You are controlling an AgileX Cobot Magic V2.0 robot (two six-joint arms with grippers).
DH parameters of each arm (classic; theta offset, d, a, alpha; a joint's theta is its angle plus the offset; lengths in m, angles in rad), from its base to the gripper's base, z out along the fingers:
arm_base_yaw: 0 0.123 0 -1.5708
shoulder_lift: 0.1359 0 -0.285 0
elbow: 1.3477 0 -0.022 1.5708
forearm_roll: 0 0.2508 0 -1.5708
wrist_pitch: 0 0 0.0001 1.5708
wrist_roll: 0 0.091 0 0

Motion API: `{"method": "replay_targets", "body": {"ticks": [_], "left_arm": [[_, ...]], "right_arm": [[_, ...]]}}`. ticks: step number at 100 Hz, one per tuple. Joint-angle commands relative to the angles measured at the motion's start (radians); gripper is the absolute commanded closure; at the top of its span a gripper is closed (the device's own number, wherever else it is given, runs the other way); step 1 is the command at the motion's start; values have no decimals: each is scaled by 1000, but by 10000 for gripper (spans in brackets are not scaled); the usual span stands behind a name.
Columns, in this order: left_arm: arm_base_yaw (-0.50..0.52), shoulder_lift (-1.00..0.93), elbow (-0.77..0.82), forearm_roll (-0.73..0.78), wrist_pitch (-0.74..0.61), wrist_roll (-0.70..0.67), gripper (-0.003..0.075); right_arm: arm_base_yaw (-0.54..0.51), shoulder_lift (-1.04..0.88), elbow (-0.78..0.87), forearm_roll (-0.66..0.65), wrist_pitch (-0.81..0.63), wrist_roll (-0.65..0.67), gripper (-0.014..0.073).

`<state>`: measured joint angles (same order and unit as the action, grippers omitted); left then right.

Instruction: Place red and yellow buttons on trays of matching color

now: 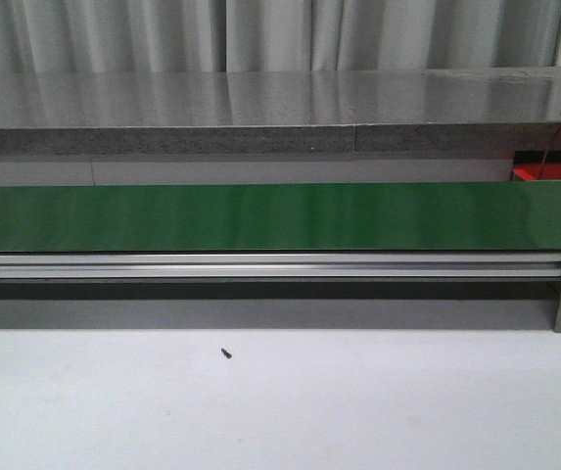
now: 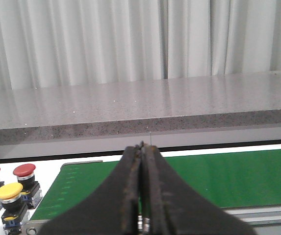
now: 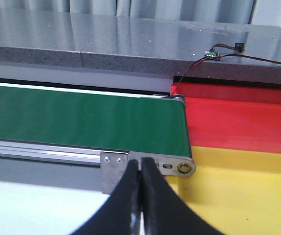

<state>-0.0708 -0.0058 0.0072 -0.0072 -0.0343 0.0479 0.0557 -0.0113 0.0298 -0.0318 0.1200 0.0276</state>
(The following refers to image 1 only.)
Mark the green conveyor belt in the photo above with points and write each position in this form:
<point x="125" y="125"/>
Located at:
<point x="429" y="216"/>

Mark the grey stone counter shelf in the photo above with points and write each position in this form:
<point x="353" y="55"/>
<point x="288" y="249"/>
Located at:
<point x="279" y="112"/>

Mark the red plastic tray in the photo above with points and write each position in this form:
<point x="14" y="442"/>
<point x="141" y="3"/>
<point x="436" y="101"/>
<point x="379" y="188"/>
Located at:
<point x="528" y="166"/>

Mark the grey pleated curtain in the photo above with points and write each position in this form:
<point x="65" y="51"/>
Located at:
<point x="214" y="36"/>

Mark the aluminium conveyor side rail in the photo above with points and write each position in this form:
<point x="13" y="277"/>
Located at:
<point x="335" y="265"/>

